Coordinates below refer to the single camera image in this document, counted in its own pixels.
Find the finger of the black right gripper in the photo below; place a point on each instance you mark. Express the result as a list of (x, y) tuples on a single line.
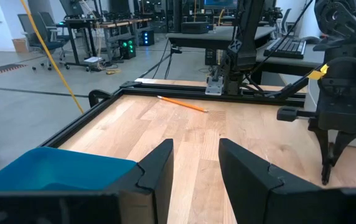
[(340, 143), (325, 161)]

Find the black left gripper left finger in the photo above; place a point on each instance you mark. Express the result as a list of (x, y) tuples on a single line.
[(159, 174)]

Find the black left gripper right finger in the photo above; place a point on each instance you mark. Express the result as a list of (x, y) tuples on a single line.
[(246, 186)]

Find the orange pencil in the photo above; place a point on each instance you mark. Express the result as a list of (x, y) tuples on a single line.
[(182, 104)]

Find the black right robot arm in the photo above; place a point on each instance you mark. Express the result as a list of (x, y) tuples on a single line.
[(243, 40)]

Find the yellow tape tag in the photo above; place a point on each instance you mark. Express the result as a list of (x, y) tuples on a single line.
[(316, 74)]

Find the grey desk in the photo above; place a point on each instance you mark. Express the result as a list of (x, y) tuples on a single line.
[(196, 39), (290, 63)]

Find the black computer mouse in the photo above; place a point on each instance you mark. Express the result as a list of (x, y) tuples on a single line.
[(311, 40)]

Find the black keyboard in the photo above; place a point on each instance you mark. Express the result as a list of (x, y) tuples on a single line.
[(285, 48)]

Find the black table clamp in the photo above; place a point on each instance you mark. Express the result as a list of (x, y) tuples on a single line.
[(92, 96)]

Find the blue plastic tray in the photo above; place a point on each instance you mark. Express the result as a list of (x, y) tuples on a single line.
[(56, 168)]

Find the black computer green lights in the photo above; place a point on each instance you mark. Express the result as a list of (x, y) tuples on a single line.
[(127, 48)]

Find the black computer blue lights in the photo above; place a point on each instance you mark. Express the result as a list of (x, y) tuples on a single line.
[(147, 37)]

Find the monitor with blue screen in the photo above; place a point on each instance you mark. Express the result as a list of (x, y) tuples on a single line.
[(220, 3)]

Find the black box device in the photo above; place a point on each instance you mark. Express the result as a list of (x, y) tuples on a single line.
[(195, 27)]

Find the wooden top desk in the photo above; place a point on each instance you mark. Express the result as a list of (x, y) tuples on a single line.
[(119, 23)]

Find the dark office chair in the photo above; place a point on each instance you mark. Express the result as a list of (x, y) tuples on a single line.
[(48, 20), (56, 45)]

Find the cardboard box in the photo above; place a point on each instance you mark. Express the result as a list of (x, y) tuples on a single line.
[(20, 45)]

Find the black aluminium table frame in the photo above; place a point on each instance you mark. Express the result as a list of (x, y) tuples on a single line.
[(171, 91)]

